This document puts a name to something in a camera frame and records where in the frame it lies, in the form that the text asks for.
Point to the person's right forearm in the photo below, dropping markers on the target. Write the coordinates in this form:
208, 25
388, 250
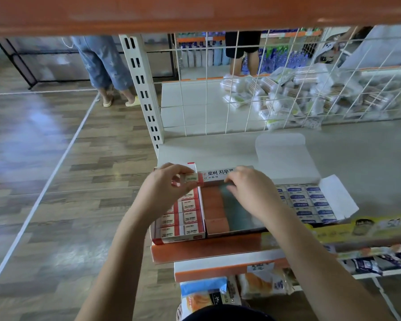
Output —
321, 270

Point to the white orange metal shelf unit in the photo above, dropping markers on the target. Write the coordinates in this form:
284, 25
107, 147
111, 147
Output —
361, 150

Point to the row of blue bottles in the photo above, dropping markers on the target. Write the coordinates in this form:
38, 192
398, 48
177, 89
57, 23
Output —
281, 58

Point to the row of dark snack packets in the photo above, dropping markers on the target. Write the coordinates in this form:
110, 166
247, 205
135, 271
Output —
381, 262

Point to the yellow price label strip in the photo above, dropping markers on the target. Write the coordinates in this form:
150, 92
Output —
361, 229

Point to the person's right hand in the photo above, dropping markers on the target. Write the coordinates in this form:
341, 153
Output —
254, 192

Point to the box of pink-blue erasers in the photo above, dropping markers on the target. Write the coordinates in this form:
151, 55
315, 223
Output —
227, 210

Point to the red eraser display box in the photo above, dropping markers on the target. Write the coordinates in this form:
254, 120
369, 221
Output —
180, 220

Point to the black metal rack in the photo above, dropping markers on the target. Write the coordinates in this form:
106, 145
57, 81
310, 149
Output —
33, 60

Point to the person's left forearm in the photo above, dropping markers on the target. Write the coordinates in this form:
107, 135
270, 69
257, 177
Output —
117, 274

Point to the person's left hand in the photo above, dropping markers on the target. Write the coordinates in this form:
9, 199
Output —
164, 190

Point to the pile of white packets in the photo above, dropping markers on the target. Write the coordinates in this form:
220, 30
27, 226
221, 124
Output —
307, 97

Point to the blue orange snack packet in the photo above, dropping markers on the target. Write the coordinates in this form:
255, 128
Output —
204, 294

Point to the blue white eraser box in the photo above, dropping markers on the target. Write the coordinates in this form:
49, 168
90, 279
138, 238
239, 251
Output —
287, 157

